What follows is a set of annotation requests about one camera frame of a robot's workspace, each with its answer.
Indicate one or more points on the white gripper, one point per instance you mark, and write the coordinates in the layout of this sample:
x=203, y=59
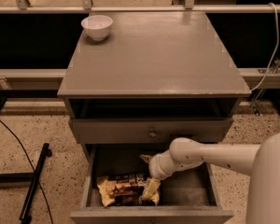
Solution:
x=157, y=171

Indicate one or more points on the brown chip bag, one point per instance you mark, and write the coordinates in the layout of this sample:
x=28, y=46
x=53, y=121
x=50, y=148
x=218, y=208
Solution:
x=123, y=190

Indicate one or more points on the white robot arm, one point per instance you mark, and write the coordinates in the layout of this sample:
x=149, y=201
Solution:
x=260, y=162

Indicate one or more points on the round metal drawer knob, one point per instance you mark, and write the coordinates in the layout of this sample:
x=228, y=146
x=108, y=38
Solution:
x=152, y=133

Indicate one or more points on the closed grey top drawer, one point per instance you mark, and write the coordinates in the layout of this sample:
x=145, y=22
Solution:
x=135, y=131

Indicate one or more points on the open grey middle drawer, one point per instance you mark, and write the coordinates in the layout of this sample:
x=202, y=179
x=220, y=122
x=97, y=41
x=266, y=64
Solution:
x=188, y=197

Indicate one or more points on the grey wooden drawer cabinet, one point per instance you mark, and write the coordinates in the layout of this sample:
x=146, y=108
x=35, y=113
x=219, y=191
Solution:
x=153, y=65

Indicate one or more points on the black stand leg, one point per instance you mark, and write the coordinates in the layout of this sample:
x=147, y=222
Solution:
x=25, y=218

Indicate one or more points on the white ceramic bowl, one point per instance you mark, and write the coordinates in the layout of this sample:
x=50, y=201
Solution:
x=97, y=27

